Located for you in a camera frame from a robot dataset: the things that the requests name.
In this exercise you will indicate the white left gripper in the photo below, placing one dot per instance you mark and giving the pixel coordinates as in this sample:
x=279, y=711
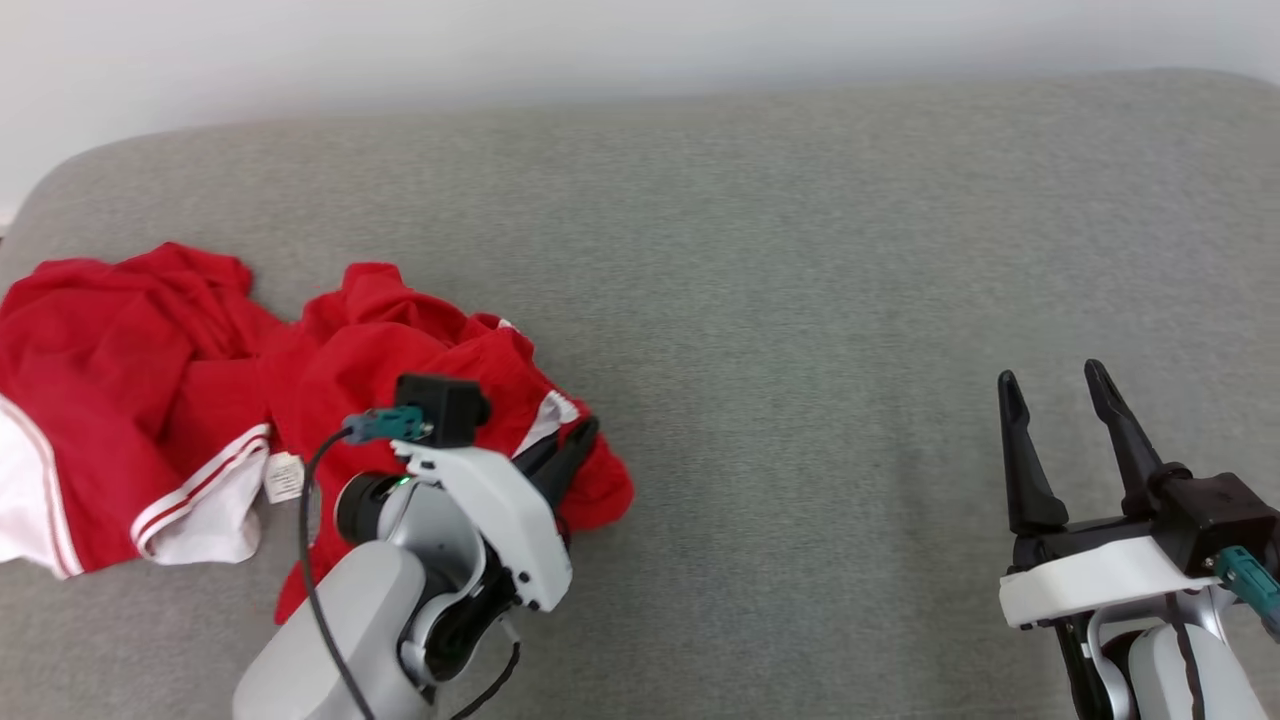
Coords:
x=505, y=520

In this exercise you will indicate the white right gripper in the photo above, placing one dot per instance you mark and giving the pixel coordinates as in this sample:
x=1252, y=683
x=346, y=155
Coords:
x=1090, y=580

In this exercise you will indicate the red shorts with white stripe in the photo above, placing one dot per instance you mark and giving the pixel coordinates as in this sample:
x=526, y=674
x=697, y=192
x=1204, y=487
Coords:
x=380, y=340

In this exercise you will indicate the red jersey with number 23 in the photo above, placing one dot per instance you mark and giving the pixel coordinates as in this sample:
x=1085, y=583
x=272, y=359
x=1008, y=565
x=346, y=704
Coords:
x=110, y=360

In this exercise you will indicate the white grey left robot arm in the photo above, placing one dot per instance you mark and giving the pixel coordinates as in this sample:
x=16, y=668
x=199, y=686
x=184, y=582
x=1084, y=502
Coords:
x=350, y=620

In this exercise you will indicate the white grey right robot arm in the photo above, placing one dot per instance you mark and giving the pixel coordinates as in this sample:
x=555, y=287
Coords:
x=1170, y=670

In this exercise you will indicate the grey fabric sofa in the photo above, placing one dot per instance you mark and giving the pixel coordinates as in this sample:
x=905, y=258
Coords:
x=800, y=300

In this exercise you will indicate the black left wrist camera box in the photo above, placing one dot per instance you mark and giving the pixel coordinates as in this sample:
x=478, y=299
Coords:
x=445, y=405

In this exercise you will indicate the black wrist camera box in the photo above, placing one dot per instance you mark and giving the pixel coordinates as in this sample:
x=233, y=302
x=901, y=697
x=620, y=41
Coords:
x=1215, y=515
x=445, y=405

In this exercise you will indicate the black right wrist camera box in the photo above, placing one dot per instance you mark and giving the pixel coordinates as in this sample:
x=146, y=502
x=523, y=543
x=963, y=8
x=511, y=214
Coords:
x=1215, y=515

